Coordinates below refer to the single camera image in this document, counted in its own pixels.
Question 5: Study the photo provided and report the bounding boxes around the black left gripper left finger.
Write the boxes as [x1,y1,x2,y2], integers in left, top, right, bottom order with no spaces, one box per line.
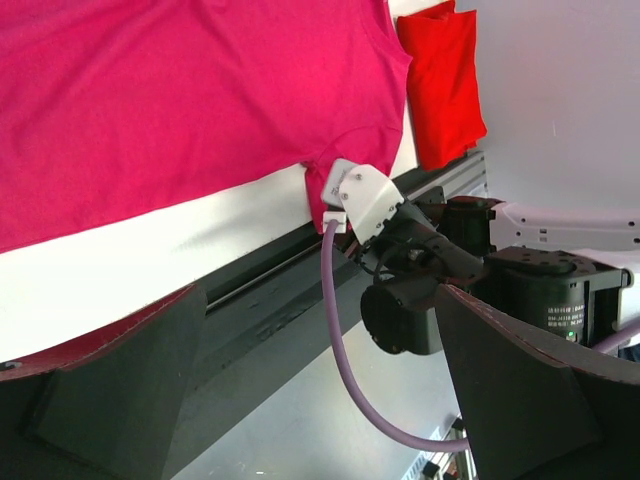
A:
[1,286,206,479]

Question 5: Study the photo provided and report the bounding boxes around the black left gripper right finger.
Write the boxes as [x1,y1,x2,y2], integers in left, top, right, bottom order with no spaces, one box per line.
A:
[435,286,639,480]

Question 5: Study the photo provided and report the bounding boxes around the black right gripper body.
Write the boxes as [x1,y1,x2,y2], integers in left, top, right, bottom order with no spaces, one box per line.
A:
[358,196,500,356]

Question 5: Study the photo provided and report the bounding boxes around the pink t shirt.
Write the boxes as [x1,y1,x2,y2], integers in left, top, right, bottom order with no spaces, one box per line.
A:
[1,1,410,251]

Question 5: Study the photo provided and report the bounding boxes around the folded red t shirt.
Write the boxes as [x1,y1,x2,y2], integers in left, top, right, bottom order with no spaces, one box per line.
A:
[396,1,488,170]

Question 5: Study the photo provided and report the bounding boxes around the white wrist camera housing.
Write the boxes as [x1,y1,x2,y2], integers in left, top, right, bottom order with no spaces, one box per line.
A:
[321,158,405,245]

